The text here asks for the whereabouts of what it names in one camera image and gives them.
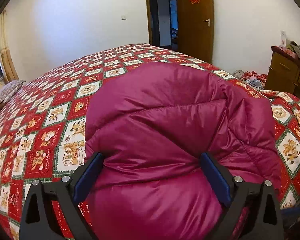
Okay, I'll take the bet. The magenta puffer down jacket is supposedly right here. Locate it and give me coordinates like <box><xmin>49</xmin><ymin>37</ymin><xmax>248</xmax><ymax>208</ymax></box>
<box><xmin>85</xmin><ymin>62</ymin><xmax>281</xmax><ymax>239</ymax></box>

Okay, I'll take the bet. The pile of clothes on floor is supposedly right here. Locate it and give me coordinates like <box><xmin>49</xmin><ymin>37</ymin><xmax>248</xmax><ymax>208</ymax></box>
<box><xmin>232</xmin><ymin>69</ymin><xmax>268</xmax><ymax>90</ymax></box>

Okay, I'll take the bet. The red Christmas patchwork bedspread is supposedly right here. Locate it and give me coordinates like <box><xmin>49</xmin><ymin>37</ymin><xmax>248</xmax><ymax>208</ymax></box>
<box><xmin>0</xmin><ymin>43</ymin><xmax>300</xmax><ymax>239</ymax></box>

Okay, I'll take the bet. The striped grey pillow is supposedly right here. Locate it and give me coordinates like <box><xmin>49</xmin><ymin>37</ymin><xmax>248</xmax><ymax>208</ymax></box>
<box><xmin>0</xmin><ymin>80</ymin><xmax>25</xmax><ymax>110</ymax></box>

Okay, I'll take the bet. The brown wooden dresser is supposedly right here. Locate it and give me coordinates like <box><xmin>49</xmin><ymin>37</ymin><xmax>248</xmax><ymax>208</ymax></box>
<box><xmin>265</xmin><ymin>46</ymin><xmax>300</xmax><ymax>99</ymax></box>

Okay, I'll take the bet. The beige patterned curtain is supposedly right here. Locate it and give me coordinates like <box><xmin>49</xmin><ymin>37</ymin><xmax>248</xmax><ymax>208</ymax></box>
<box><xmin>0</xmin><ymin>9</ymin><xmax>19</xmax><ymax>83</ymax></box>

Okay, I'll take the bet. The clutter on dresser top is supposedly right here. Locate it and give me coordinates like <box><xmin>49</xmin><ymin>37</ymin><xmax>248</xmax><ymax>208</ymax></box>
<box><xmin>279</xmin><ymin>31</ymin><xmax>300</xmax><ymax>60</ymax></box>

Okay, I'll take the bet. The brown wooden door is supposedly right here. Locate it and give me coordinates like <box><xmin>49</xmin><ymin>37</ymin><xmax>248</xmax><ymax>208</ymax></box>
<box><xmin>177</xmin><ymin>0</ymin><xmax>214</xmax><ymax>63</ymax></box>

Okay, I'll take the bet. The metal door handle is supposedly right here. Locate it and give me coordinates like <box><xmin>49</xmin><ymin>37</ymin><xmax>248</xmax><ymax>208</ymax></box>
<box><xmin>203</xmin><ymin>18</ymin><xmax>211</xmax><ymax>27</ymax></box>

